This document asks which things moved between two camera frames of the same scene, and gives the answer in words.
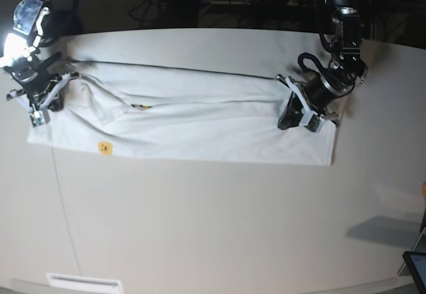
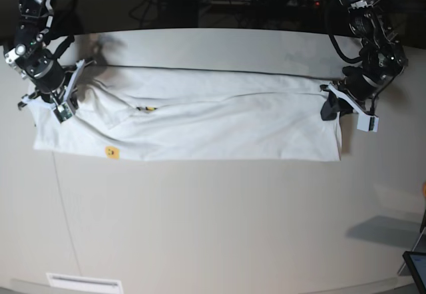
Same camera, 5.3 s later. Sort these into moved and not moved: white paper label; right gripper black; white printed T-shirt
Moved: right gripper black
Not moved: white paper label; white printed T-shirt
